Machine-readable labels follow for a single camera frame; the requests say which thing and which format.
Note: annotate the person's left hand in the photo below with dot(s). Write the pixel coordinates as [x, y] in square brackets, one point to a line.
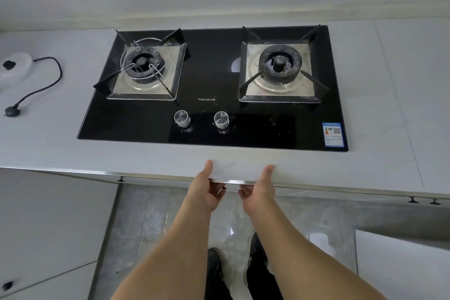
[200, 189]

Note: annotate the person's right forearm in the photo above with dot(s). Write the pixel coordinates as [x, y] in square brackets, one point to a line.
[298, 257]

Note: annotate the person's black trousers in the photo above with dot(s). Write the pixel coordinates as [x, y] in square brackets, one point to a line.
[258, 284]

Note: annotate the grey open cabinet door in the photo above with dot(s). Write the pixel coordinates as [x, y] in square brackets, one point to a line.
[404, 268]

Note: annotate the blue energy label sticker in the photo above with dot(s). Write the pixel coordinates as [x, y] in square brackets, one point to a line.
[332, 134]

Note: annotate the person's right black shoe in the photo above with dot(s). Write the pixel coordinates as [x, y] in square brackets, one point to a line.
[256, 250]

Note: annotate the person's black shoe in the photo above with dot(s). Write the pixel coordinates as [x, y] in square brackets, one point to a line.
[256, 250]
[213, 264]

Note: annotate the silver hob knob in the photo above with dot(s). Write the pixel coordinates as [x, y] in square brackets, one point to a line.
[181, 117]
[221, 119]

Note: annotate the large black gas burner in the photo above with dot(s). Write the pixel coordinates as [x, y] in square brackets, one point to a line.
[293, 60]

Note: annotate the person's right hand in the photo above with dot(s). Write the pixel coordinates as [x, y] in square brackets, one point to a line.
[260, 192]

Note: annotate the person's left black shoe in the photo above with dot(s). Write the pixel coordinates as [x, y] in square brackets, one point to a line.
[213, 264]

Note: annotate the small black gas burner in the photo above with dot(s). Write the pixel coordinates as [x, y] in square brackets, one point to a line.
[142, 62]

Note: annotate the person's left thumb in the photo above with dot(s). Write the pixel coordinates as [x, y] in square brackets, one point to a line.
[208, 170]

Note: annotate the black glass gas hob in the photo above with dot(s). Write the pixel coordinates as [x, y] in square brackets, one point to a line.
[211, 81]

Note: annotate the square steel burner tray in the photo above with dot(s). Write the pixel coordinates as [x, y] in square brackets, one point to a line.
[306, 87]
[168, 78]

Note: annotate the person's right thumb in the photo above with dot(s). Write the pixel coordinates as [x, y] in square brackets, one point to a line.
[267, 174]

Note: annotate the grey cabinet drawer front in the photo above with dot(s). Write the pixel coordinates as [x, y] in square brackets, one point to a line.
[45, 284]

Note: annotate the black power plug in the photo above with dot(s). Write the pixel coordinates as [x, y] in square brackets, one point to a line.
[12, 111]

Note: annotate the white kettle base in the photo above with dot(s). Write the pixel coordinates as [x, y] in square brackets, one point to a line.
[16, 67]

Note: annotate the person's left forearm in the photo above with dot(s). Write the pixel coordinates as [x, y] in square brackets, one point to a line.
[168, 257]

